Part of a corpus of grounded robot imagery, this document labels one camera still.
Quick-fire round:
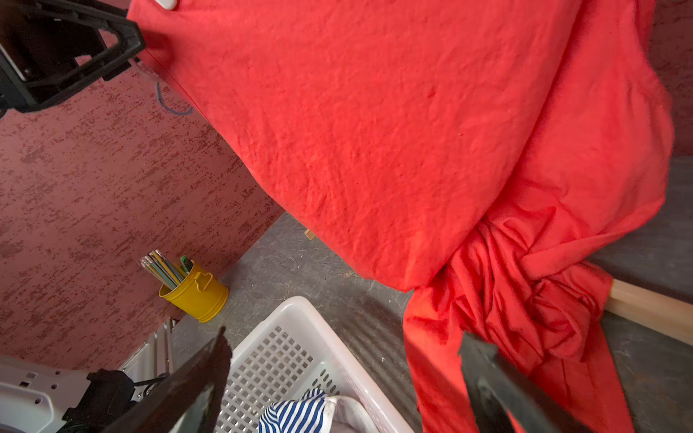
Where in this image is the white perforated laundry basket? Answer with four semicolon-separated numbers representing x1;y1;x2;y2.
216;297;411;432

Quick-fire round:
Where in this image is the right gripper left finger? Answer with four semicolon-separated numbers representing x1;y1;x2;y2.
105;327;233;432

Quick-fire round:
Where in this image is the blue white striped tank top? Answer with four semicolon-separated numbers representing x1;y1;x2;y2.
256;388;379;433

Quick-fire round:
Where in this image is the yellow pencil cup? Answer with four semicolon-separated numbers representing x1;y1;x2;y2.
140;249;229;323

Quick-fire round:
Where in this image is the white clothespin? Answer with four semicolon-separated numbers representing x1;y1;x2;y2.
155;0;179;11

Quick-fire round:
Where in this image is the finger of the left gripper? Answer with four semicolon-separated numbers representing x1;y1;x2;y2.
1;0;145;114

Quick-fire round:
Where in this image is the red tank top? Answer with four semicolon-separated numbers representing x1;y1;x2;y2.
129;1;673;432

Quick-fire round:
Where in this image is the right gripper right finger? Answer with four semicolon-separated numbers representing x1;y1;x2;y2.
459;332;590;432

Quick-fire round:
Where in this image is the wooden clothes rack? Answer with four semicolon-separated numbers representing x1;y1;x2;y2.
606;280;693;346

